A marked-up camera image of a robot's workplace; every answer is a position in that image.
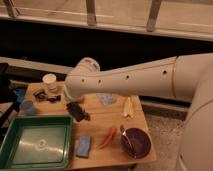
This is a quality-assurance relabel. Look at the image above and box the black eraser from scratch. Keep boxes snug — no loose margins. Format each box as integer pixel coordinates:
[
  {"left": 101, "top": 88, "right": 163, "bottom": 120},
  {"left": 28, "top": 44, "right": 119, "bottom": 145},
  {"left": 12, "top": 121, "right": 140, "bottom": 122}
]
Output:
[{"left": 67, "top": 102, "right": 85, "bottom": 122}]

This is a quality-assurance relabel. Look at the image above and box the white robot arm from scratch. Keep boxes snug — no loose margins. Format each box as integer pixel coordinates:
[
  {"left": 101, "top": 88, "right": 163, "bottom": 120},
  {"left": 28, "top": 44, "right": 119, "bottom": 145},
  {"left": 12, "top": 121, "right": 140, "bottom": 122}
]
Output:
[{"left": 64, "top": 53, "right": 213, "bottom": 171}]

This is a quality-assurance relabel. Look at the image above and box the peeled banana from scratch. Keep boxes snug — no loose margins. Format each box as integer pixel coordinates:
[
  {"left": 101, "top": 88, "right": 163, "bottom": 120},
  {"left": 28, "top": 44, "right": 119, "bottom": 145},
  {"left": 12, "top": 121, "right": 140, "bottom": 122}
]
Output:
[{"left": 123, "top": 97, "right": 134, "bottom": 117}]

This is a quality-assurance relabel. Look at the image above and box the dark grape bunch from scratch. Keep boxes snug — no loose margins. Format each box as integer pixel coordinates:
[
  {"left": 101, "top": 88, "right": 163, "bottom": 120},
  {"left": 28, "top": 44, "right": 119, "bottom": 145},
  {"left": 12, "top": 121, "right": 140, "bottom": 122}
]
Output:
[{"left": 84, "top": 112, "right": 91, "bottom": 121}]

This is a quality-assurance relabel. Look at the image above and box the metal spoon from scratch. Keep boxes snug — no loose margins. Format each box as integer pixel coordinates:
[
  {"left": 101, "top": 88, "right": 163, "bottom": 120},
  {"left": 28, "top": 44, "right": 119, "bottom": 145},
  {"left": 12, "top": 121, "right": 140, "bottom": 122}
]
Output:
[{"left": 120, "top": 125, "right": 135, "bottom": 153}]

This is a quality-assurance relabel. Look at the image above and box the white paper cup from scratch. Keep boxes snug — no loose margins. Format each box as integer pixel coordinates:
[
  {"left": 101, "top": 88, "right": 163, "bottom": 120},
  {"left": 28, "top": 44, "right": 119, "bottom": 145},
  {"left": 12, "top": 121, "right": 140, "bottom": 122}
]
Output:
[{"left": 42, "top": 74, "right": 57, "bottom": 92}]

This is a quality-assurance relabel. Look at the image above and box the blue sponge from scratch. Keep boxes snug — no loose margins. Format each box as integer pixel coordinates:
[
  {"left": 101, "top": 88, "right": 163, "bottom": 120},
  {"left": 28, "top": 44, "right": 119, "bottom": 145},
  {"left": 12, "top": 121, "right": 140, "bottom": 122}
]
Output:
[{"left": 76, "top": 135, "right": 92, "bottom": 158}]

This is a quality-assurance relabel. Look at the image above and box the purple bowl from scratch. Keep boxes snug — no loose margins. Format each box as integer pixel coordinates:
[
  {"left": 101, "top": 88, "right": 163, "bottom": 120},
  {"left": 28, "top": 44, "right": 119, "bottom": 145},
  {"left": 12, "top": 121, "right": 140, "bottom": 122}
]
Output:
[{"left": 120, "top": 128, "right": 151, "bottom": 159}]

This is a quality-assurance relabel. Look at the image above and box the dark small clip object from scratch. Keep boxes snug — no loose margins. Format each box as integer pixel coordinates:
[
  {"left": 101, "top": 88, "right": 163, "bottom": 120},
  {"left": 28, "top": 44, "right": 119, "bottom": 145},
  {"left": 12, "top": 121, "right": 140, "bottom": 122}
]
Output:
[{"left": 33, "top": 89, "right": 47, "bottom": 102}]

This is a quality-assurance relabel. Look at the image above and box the blue plastic cup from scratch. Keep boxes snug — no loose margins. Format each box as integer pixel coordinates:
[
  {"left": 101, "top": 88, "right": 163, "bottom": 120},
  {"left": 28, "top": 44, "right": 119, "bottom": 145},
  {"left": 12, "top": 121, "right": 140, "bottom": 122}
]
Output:
[{"left": 20, "top": 100, "right": 36, "bottom": 116}]

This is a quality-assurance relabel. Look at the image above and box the green plastic tray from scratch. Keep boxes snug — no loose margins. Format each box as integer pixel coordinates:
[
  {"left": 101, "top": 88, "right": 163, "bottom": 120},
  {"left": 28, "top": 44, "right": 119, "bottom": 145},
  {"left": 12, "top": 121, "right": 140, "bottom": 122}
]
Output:
[{"left": 0, "top": 116, "right": 73, "bottom": 171}]

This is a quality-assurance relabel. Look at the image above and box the wooden window railing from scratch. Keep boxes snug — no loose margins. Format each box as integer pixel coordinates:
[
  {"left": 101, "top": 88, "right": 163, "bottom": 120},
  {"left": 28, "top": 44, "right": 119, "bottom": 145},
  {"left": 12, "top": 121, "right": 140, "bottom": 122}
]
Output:
[{"left": 0, "top": 0, "right": 213, "bottom": 42}]

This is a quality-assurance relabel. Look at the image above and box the black handled tool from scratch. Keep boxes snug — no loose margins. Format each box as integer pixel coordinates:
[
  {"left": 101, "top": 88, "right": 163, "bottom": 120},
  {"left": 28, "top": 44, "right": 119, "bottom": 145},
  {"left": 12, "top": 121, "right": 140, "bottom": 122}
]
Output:
[{"left": 47, "top": 95, "right": 61, "bottom": 103}]

